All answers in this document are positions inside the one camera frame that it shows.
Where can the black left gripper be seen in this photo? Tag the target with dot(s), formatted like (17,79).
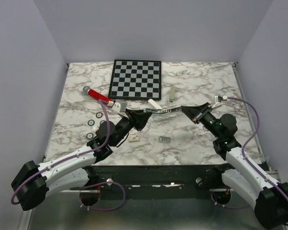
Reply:
(137,118)

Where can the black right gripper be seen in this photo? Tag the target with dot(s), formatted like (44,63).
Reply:
(197,113)

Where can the grey staple strip tray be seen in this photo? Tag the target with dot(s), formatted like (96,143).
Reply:
(163,139)

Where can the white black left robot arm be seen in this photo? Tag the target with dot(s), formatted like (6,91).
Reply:
(36,181)

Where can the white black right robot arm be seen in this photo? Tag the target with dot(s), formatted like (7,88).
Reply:
(264,194)

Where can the pale green stapler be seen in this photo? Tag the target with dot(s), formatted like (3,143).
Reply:
(172,94)

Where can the small staple box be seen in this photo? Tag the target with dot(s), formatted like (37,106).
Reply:
(133,138)

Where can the black white chessboard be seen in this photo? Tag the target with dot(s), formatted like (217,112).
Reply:
(136,80)

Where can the red glitter toy microphone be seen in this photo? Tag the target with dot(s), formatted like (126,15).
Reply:
(88,91)

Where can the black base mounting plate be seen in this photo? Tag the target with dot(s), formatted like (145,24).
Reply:
(162,181)

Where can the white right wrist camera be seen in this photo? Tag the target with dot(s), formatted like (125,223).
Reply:
(218,101)

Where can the aluminium rail right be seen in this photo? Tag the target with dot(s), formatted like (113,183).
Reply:
(274,173)

